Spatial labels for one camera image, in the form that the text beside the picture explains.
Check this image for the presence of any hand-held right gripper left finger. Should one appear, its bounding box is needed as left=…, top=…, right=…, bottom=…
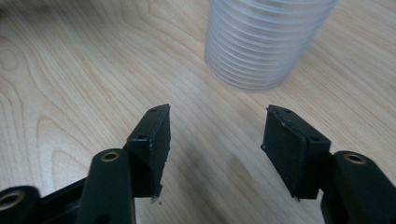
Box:
left=125, top=104, right=172, bottom=203

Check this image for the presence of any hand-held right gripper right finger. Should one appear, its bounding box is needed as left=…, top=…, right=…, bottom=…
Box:
left=261, top=105, right=332, bottom=202

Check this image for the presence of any white bottle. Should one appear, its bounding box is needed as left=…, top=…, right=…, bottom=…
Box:
left=204, top=0, right=339, bottom=92

